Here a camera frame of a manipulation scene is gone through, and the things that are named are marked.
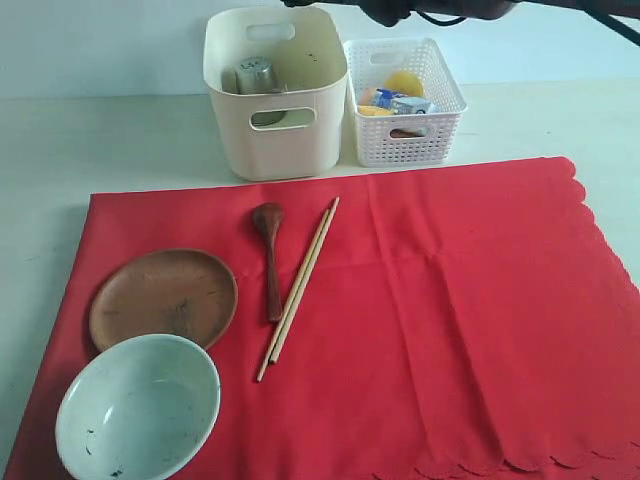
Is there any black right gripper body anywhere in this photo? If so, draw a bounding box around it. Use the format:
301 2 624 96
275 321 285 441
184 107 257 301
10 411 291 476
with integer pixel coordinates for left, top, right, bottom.
282 0 413 27

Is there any yellow lemon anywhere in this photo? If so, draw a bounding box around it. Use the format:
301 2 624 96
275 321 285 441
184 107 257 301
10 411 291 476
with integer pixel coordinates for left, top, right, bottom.
384 70 424 97

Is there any brown egg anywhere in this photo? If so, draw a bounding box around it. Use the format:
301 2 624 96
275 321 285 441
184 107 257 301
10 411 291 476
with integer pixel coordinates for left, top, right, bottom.
358 88 377 105

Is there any yellow cheese wedge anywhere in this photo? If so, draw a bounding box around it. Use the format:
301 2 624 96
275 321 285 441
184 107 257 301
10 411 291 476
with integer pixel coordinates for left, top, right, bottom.
358 105 395 117

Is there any orange fried food piece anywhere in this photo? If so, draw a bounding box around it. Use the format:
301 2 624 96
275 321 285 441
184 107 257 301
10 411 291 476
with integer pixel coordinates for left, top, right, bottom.
389 129 425 139

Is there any stainless steel cup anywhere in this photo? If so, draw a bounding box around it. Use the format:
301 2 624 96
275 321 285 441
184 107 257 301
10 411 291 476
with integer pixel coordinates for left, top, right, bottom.
222 56 284 95

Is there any brown wooden spoon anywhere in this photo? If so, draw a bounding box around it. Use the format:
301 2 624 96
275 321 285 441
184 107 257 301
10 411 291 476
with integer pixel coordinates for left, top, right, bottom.
252 203 284 323

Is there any wooden chopstick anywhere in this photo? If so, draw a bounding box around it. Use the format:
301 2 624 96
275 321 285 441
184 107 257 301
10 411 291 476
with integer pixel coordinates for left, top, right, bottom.
269 197 340 363
256 210 329 383

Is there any brown wooden plate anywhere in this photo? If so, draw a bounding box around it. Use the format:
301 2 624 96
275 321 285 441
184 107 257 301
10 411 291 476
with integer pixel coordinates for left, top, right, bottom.
88 248 238 352

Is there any pale green bowl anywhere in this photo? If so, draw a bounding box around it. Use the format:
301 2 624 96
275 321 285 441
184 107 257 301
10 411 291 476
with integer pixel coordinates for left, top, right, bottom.
55 334 221 479

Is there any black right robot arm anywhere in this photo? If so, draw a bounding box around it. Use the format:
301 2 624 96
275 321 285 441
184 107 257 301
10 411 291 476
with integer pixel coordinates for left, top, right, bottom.
282 0 639 46

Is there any white perforated plastic basket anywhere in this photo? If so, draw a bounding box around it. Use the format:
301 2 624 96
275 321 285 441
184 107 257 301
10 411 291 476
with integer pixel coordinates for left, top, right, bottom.
344 38 467 167

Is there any large cream plastic bin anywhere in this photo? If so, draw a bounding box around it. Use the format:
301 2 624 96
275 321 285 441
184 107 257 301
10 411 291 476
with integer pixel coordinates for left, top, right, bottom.
203 6 348 181

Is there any red table cloth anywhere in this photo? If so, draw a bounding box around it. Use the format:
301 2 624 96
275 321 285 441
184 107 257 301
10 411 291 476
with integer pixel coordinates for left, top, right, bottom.
5 157 639 479

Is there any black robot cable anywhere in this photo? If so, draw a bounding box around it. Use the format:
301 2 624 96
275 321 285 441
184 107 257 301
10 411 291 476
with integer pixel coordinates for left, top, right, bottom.
417 10 466 26

